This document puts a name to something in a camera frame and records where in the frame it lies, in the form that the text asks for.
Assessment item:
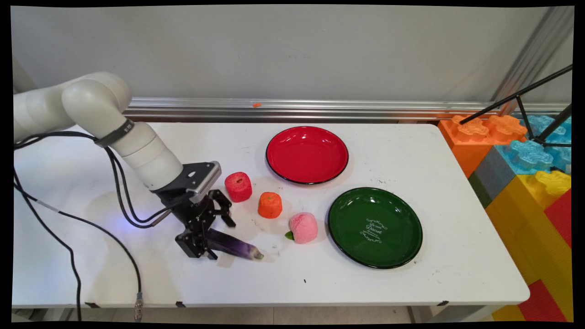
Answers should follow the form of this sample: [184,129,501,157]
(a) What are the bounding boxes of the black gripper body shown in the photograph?
[155,189,216,239]

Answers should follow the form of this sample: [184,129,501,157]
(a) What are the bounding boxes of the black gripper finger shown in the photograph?
[209,188,237,228]
[175,228,219,261]

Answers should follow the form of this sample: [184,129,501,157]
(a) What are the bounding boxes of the purple toy eggplant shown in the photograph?
[207,228,265,261]

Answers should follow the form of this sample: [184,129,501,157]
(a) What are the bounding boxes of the red toy apple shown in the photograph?
[224,172,253,203]

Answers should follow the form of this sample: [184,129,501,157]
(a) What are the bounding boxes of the orange toy fruit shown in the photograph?
[258,192,283,219]

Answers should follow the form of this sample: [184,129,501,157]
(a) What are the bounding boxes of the pink toy peach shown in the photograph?
[285,212,319,244]

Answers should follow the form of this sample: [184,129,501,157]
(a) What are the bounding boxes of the red round plate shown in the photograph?
[266,126,350,186]

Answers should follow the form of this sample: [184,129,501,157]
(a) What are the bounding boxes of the green round plate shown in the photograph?
[328,187,424,270]

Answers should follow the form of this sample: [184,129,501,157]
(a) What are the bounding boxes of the orange toy building block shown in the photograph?
[437,114,529,179]

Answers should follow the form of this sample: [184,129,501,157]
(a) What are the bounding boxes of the grey toy building block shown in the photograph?
[468,145,518,209]

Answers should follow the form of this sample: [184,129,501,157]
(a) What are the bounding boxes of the yellow toy building block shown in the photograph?
[485,170,573,321]

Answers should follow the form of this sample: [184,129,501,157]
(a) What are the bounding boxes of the blue toy building block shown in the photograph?
[495,114,573,175]

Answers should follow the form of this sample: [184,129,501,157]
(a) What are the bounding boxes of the black tripod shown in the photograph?
[459,64,573,149]

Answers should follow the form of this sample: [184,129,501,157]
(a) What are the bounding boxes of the red toy building block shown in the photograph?
[543,189,573,248]
[517,279,568,323]

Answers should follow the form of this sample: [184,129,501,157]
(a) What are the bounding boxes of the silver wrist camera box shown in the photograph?
[182,160,223,204]

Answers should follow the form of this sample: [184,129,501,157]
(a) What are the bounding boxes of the black cable with metal connector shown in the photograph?
[14,182,145,322]

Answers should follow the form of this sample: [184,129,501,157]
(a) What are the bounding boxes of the black arm strap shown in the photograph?
[93,118,136,148]

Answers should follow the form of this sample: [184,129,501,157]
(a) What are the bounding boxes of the thin black cable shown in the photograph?
[13,165,83,322]

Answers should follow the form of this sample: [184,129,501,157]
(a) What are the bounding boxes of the aluminium rail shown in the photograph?
[122,96,572,123]

